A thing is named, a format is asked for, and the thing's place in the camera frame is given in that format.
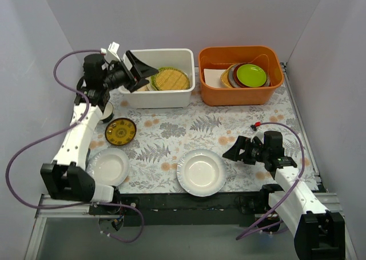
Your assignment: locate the beige bird pattern plate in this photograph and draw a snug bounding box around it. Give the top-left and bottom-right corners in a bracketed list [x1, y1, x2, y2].
[137, 84, 154, 91]

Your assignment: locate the green dotted scalloped plate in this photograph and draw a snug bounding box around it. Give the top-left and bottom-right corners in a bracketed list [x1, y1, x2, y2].
[150, 77, 159, 91]

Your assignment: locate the woven bamboo round plate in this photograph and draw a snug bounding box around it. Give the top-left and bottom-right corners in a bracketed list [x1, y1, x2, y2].
[152, 67, 190, 91]

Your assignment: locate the white deep plate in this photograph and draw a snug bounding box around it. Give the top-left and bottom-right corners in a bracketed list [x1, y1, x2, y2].
[176, 149, 227, 197]
[86, 148, 129, 186]

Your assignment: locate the small yellow black dish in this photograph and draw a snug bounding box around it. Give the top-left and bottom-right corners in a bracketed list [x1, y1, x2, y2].
[105, 118, 137, 146]

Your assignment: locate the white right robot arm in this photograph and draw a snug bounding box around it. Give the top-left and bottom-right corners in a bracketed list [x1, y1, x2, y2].
[222, 131, 345, 259]

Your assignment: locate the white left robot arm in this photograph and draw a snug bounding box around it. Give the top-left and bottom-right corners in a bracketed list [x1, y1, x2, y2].
[41, 50, 158, 214]

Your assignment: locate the white plastic bin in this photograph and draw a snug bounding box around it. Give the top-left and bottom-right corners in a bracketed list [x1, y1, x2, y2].
[118, 49, 196, 109]

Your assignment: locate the orange plastic bin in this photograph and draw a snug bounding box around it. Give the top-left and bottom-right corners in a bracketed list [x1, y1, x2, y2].
[198, 46, 284, 106]

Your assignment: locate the white paper in orange bin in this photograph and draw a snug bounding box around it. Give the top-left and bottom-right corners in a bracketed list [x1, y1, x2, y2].
[204, 69, 225, 89]

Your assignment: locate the stack of plates in bin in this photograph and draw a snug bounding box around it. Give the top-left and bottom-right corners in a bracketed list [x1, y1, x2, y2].
[219, 63, 272, 89]

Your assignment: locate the green plate in orange bin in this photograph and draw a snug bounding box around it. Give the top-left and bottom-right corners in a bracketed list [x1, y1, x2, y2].
[236, 64, 267, 87]

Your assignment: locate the small white dark bowl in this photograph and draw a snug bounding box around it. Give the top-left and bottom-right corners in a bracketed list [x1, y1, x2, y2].
[100, 102, 114, 123]

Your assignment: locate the floral patterned table mat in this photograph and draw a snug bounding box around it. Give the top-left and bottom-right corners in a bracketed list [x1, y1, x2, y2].
[54, 68, 320, 194]

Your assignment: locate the small grey white mug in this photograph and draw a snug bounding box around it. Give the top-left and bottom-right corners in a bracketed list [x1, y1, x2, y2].
[85, 148, 91, 169]

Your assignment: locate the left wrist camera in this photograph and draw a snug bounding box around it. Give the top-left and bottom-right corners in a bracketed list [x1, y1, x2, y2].
[83, 53, 106, 83]

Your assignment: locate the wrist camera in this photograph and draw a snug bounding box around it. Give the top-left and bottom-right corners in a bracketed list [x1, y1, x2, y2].
[83, 53, 106, 83]
[264, 131, 284, 157]

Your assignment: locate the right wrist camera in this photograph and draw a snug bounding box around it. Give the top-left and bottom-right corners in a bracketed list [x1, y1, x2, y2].
[264, 131, 284, 157]

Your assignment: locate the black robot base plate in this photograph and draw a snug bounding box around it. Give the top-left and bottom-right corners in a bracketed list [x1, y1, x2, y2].
[88, 193, 287, 228]

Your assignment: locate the aluminium frame rail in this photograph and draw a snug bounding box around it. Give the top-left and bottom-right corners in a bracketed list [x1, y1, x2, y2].
[36, 195, 90, 218]

